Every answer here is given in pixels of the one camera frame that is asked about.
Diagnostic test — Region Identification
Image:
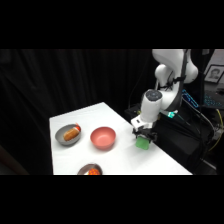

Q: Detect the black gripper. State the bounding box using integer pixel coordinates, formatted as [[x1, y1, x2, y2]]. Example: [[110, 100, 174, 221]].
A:
[[130, 115, 158, 144]]

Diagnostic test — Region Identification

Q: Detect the pink bowl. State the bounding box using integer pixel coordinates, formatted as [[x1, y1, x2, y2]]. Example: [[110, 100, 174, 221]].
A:
[[89, 126, 117, 151]]

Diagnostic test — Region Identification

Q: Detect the grey bowl with orange toy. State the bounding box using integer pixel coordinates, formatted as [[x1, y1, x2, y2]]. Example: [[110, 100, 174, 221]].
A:
[[77, 162, 104, 176]]

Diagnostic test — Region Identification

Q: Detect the grey bowl with hot dog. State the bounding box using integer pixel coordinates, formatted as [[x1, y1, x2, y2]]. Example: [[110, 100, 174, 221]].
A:
[[54, 123, 83, 146]]

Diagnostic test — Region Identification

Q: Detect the green light on base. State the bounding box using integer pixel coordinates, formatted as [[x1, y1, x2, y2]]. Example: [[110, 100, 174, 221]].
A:
[[166, 110, 178, 120]]

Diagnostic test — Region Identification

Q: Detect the black covered robot stand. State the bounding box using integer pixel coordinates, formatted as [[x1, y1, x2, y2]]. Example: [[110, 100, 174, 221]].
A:
[[124, 103, 216, 175]]

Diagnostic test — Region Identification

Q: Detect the blue lit device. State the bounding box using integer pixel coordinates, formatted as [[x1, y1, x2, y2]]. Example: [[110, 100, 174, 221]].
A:
[[181, 90, 201, 110]]

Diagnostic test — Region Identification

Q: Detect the orange toy food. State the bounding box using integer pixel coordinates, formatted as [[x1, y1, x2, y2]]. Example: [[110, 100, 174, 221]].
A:
[[87, 168, 101, 176]]

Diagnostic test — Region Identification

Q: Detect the toy hot dog bun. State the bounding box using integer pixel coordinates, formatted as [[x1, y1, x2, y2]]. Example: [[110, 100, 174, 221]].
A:
[[63, 128, 80, 142]]

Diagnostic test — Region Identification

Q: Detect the framed portrait picture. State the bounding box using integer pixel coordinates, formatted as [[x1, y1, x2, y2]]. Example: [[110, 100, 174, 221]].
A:
[[203, 64, 224, 85]]

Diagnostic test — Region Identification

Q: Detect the black curtain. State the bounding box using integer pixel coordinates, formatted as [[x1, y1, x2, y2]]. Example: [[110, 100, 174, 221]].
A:
[[0, 49, 158, 176]]

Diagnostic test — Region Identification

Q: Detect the yellow cable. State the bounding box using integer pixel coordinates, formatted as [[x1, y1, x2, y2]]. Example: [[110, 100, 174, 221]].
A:
[[207, 108, 224, 153]]

